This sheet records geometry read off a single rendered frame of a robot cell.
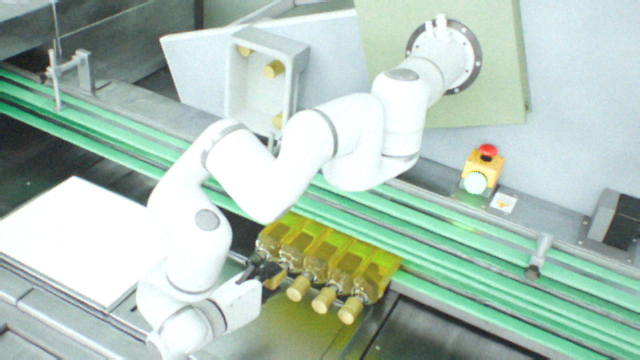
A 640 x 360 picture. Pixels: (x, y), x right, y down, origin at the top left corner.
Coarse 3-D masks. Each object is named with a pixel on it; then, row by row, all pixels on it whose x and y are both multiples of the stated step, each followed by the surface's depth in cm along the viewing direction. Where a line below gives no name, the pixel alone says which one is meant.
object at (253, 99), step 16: (256, 48) 150; (240, 64) 160; (256, 64) 161; (288, 64) 148; (240, 80) 162; (256, 80) 164; (272, 80) 161; (288, 80) 150; (224, 96) 161; (240, 96) 165; (256, 96) 166; (272, 96) 164; (288, 96) 152; (224, 112) 164; (240, 112) 166; (256, 112) 167; (272, 112) 166; (288, 112) 155; (256, 128) 162; (272, 128) 162
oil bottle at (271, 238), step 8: (288, 216) 150; (296, 216) 151; (272, 224) 147; (280, 224) 148; (288, 224) 148; (296, 224) 148; (264, 232) 145; (272, 232) 145; (280, 232) 145; (288, 232) 146; (256, 240) 144; (264, 240) 143; (272, 240) 143; (280, 240) 143; (256, 248) 144; (264, 248) 142; (272, 248) 142; (272, 256) 143
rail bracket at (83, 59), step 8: (72, 56) 174; (80, 56) 175; (88, 56) 175; (64, 64) 171; (72, 64) 173; (80, 64) 175; (88, 64) 176; (40, 72) 165; (48, 72) 167; (56, 72) 168; (80, 72) 179; (88, 72) 177; (40, 80) 164; (56, 80) 170; (80, 80) 180; (88, 80) 179; (96, 80) 185; (104, 80) 186; (56, 88) 171; (88, 88) 180; (96, 88) 182; (56, 96) 172; (56, 104) 174
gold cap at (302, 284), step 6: (300, 276) 137; (294, 282) 136; (300, 282) 135; (306, 282) 136; (288, 288) 135; (294, 288) 134; (300, 288) 134; (306, 288) 136; (288, 294) 135; (294, 294) 134; (300, 294) 134; (294, 300) 135
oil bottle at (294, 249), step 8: (304, 224) 149; (312, 224) 149; (320, 224) 149; (296, 232) 146; (304, 232) 147; (312, 232) 147; (320, 232) 147; (288, 240) 144; (296, 240) 144; (304, 240) 144; (312, 240) 145; (280, 248) 143; (288, 248) 142; (296, 248) 142; (304, 248) 142; (280, 256) 142; (288, 256) 141; (296, 256) 141; (296, 264) 141; (296, 272) 143
